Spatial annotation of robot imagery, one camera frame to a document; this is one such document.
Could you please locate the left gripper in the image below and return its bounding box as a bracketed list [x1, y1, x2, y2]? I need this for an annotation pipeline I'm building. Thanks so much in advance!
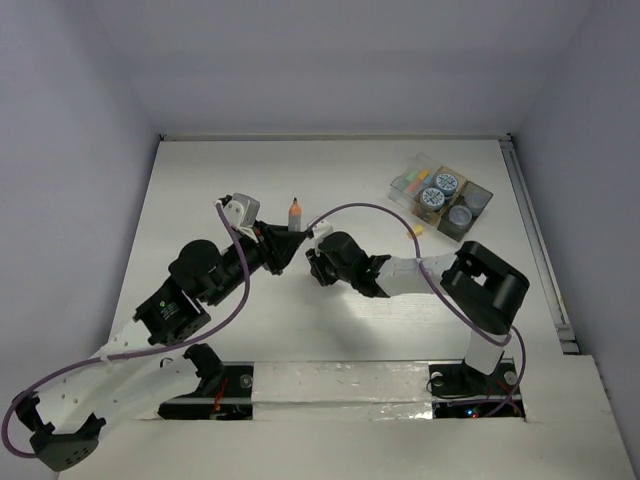
[206, 219, 305, 306]

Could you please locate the orange tip clear marker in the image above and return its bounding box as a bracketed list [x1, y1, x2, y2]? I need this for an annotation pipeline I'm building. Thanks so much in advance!
[288, 197, 302, 232]

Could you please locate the yellow marker cap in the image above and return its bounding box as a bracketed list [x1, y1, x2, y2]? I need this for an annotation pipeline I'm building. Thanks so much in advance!
[407, 225, 424, 238]

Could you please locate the pink orange highlighter marker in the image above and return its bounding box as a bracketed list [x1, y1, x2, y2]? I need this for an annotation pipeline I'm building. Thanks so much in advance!
[407, 170, 425, 196]

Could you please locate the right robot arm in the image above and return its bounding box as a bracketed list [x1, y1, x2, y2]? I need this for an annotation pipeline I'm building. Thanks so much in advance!
[306, 232, 530, 392]

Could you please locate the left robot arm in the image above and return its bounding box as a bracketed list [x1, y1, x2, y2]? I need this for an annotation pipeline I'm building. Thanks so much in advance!
[5, 221, 309, 472]

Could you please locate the orange plastic container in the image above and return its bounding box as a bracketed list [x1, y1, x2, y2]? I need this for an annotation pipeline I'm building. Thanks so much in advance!
[412, 166, 468, 226]

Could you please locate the clear plastic container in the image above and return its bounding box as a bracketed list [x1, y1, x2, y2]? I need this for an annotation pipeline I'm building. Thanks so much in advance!
[388, 153, 442, 209]

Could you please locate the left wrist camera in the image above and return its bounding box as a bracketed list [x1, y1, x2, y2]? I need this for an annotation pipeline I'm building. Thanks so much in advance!
[218, 193, 260, 236]

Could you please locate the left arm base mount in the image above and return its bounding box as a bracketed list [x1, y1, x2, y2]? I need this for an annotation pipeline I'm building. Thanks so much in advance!
[157, 344, 254, 421]

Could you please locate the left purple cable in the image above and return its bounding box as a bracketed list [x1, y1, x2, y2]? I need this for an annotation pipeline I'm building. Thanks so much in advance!
[1, 202, 251, 459]

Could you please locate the purple cable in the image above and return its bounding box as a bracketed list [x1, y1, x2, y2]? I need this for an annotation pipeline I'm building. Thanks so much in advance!
[1, 202, 251, 459]
[309, 201, 526, 419]

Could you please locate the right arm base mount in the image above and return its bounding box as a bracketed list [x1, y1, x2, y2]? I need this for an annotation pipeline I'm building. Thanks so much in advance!
[426, 360, 525, 419]

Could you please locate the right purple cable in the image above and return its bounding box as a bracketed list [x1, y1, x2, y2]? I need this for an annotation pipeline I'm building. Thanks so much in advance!
[309, 201, 526, 419]

